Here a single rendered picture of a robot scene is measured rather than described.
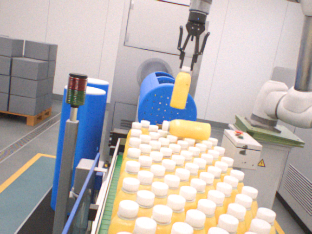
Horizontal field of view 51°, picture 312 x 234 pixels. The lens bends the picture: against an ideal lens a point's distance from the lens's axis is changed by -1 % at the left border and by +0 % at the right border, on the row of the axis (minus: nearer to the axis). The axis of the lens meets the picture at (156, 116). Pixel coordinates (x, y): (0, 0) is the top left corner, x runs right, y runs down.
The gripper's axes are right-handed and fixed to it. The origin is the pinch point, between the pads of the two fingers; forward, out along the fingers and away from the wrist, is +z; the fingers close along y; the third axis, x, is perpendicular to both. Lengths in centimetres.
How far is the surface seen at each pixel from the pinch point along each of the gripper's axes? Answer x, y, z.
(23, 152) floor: -223, 133, 129
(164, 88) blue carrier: -13.4, 6.2, 13.7
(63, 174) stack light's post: 31, 37, 48
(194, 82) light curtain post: -155, -28, 10
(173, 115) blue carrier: -14.2, -0.8, 25.6
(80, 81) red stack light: 33, 36, 15
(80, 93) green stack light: 33, 36, 19
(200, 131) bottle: 20.7, -8.2, 24.7
